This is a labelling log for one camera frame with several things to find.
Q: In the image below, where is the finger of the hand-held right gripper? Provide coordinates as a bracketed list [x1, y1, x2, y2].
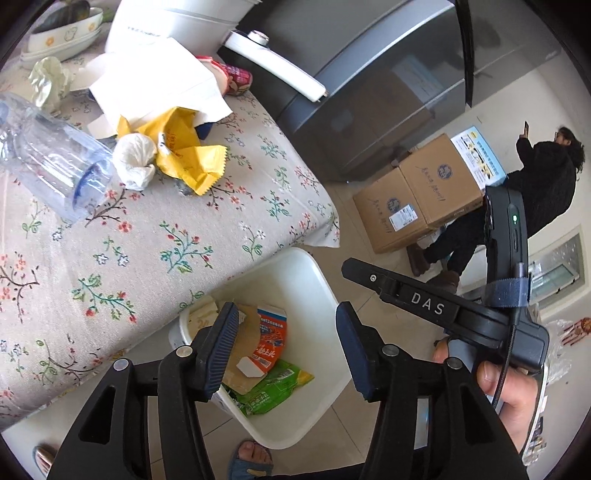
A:
[342, 257, 482, 331]

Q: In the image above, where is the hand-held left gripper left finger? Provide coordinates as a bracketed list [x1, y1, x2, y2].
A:
[46, 302, 241, 480]

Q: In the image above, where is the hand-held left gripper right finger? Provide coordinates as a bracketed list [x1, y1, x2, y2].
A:
[335, 302, 532, 480]

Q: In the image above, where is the white plastic bin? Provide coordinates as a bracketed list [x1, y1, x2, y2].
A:
[178, 247, 352, 450]

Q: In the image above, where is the red cartoon drink can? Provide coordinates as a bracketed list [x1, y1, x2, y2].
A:
[196, 54, 254, 96]

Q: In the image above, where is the person's right hand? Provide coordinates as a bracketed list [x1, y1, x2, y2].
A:
[433, 340, 540, 462]

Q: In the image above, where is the brown cardboard scrap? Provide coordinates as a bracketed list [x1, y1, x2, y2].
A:
[224, 302, 280, 393]

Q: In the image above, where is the white paper cup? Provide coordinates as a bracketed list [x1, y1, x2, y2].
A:
[168, 295, 222, 352]

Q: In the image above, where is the red and white carton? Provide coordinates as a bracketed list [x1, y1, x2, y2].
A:
[236, 305, 290, 380]

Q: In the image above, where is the white framed glass panel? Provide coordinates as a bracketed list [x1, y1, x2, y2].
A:
[526, 233, 581, 297]

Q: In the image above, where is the green snack packet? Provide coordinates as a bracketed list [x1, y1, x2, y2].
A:
[222, 359, 315, 416]

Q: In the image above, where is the blue and white box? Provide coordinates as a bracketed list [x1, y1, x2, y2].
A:
[450, 126, 507, 188]

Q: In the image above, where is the brown cardboard box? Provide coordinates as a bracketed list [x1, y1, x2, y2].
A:
[353, 134, 488, 254]

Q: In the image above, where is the person's foot in sandal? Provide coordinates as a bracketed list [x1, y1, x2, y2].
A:
[228, 438, 274, 480]
[32, 444, 59, 479]

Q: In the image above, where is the clear plastic bag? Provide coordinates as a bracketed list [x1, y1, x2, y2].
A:
[540, 316, 591, 385]

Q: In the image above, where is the floral tablecloth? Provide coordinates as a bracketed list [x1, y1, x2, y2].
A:
[0, 9, 341, 428]

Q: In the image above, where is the yellow wrapper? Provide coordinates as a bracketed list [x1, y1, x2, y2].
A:
[116, 106, 229, 197]

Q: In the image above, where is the grey refrigerator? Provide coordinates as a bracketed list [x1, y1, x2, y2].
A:
[217, 0, 573, 183]

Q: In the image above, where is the white crumpled plastic bag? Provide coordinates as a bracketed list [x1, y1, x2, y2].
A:
[112, 132, 158, 191]

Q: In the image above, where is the clear plastic bottle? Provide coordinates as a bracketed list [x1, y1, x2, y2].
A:
[0, 90, 121, 224]

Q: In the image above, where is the white paper bag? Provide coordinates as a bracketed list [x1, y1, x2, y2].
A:
[89, 37, 234, 139]

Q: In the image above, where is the white cardboard piece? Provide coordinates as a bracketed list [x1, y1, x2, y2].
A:
[69, 54, 120, 93]

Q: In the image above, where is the pale crumpled tissue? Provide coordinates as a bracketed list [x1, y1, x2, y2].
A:
[28, 56, 75, 109]

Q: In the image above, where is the white patterned bowl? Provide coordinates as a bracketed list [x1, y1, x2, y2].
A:
[28, 4, 103, 54]
[21, 28, 100, 64]

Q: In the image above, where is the dark rounded item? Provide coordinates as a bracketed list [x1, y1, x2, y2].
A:
[44, 0, 90, 28]

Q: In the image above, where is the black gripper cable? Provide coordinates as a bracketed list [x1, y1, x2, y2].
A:
[490, 263, 525, 409]

